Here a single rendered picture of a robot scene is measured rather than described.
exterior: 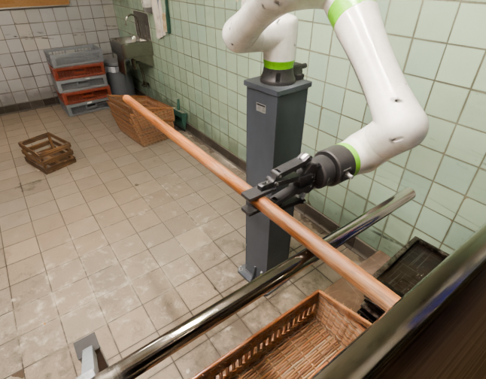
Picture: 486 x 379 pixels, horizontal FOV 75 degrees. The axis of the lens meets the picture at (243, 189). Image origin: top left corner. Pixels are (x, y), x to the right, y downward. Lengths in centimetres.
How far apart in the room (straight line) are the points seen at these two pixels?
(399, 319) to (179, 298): 184
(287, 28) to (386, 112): 65
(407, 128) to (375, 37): 23
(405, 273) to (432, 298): 92
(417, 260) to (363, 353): 103
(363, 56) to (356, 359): 74
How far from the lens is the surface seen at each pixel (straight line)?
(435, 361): 24
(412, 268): 118
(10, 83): 524
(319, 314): 119
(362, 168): 84
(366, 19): 89
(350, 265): 54
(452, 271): 25
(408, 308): 22
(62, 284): 231
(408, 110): 78
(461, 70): 169
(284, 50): 133
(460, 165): 177
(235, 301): 52
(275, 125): 135
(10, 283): 249
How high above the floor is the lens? 159
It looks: 35 degrees down
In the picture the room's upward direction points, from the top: straight up
